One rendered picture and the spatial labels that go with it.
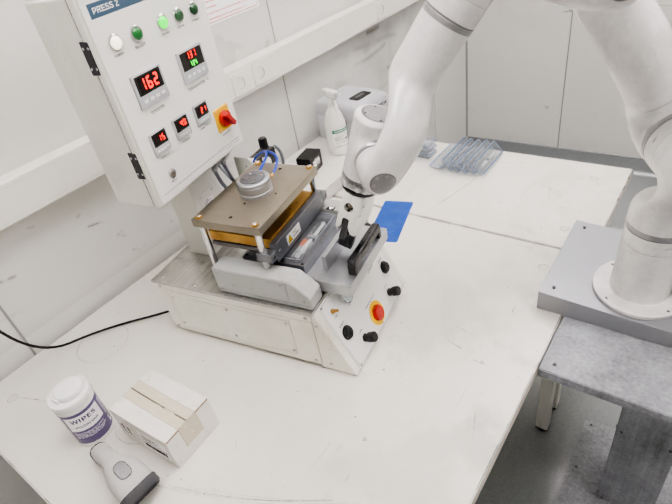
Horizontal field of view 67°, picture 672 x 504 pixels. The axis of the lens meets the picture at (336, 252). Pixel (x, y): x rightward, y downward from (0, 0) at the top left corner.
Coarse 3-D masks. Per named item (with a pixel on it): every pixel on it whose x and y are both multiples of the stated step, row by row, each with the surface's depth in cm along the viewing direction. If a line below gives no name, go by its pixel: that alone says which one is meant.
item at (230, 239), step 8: (304, 192) 124; (312, 192) 124; (296, 200) 121; (304, 200) 121; (288, 208) 119; (296, 208) 118; (280, 216) 116; (288, 216) 116; (272, 224) 114; (280, 224) 114; (216, 232) 116; (224, 232) 115; (232, 232) 114; (264, 232) 112; (272, 232) 112; (216, 240) 118; (224, 240) 116; (232, 240) 115; (240, 240) 114; (248, 240) 113; (264, 240) 110; (272, 240) 110; (240, 248) 116; (248, 248) 114; (256, 248) 113
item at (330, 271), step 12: (384, 228) 122; (336, 240) 114; (384, 240) 121; (324, 252) 111; (336, 252) 115; (348, 252) 116; (372, 252) 115; (324, 264) 111; (336, 264) 113; (360, 264) 112; (312, 276) 111; (324, 276) 111; (336, 276) 110; (348, 276) 109; (360, 276) 111; (324, 288) 110; (336, 288) 109; (348, 288) 107
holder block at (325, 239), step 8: (336, 216) 125; (328, 232) 120; (336, 232) 123; (320, 240) 118; (328, 240) 120; (312, 248) 115; (320, 248) 116; (248, 256) 117; (256, 256) 116; (312, 256) 113; (280, 264) 113; (288, 264) 112; (296, 264) 112; (304, 264) 111; (312, 264) 114; (304, 272) 112
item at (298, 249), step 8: (320, 216) 124; (328, 216) 124; (312, 224) 122; (320, 224) 121; (304, 232) 120; (312, 232) 119; (320, 232) 118; (296, 240) 117; (304, 240) 117; (312, 240) 116; (296, 248) 115; (304, 248) 114; (288, 256) 113; (296, 256) 112
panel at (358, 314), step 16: (384, 256) 133; (368, 272) 126; (384, 272) 130; (368, 288) 124; (384, 288) 130; (336, 304) 114; (352, 304) 118; (368, 304) 123; (384, 304) 128; (336, 320) 113; (352, 320) 117; (368, 320) 122; (384, 320) 127; (352, 352) 115; (368, 352) 119
